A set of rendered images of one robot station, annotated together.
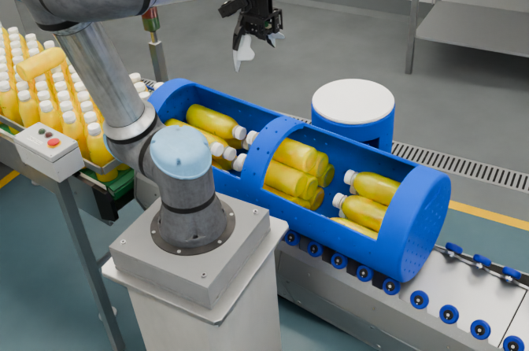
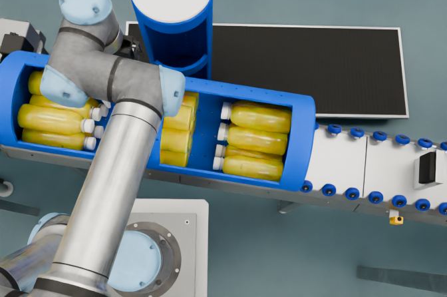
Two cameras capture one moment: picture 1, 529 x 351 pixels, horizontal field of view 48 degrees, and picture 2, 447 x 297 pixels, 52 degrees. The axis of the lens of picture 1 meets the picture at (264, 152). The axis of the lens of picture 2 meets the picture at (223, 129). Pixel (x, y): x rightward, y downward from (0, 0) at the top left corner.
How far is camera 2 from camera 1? 94 cm
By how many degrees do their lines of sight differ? 42
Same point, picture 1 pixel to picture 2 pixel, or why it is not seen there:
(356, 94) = not seen: outside the picture
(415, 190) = (302, 143)
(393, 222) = (293, 173)
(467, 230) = not seen: outside the picture
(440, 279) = not seen: hidden behind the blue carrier
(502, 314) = (358, 166)
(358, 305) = (255, 192)
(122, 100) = not seen: hidden behind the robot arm
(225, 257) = (190, 283)
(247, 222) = (186, 236)
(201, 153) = (155, 262)
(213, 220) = (168, 264)
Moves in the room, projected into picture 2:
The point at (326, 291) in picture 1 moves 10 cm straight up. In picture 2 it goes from (226, 188) to (227, 184)
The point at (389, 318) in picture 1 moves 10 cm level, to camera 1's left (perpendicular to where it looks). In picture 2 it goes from (281, 194) to (256, 210)
